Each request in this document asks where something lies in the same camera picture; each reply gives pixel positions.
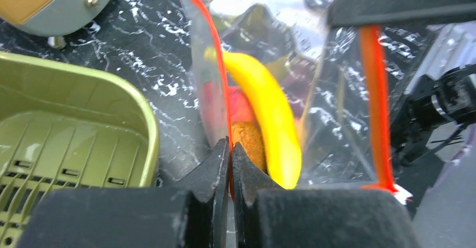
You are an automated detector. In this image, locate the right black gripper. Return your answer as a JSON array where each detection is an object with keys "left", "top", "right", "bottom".
[{"left": 390, "top": 64, "right": 475, "bottom": 168}]

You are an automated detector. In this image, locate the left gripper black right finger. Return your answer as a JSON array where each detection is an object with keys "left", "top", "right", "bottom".
[{"left": 232, "top": 144, "right": 419, "bottom": 247}]

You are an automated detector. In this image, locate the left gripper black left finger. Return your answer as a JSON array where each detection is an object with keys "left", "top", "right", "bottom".
[{"left": 17, "top": 138, "right": 230, "bottom": 247}]

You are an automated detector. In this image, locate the yellow toy banana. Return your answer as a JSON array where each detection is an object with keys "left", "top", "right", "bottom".
[{"left": 204, "top": 48, "right": 302, "bottom": 189}]

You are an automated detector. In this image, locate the brown toy kiwi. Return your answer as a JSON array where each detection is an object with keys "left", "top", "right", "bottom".
[{"left": 231, "top": 122, "right": 267, "bottom": 173}]

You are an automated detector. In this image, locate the clear zip bag orange zipper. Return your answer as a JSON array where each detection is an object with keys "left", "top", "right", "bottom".
[{"left": 180, "top": 0, "right": 411, "bottom": 204}]

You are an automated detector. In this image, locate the peach toy fruit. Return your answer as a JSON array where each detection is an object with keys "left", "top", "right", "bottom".
[{"left": 202, "top": 82, "right": 258, "bottom": 126}]

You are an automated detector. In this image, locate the olive green plastic basket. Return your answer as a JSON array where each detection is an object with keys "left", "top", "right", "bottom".
[{"left": 1, "top": 52, "right": 159, "bottom": 247}]

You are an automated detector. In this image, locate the white cylindrical drawer cabinet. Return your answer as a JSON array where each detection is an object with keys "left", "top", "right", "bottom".
[{"left": 1, "top": 0, "right": 110, "bottom": 49}]

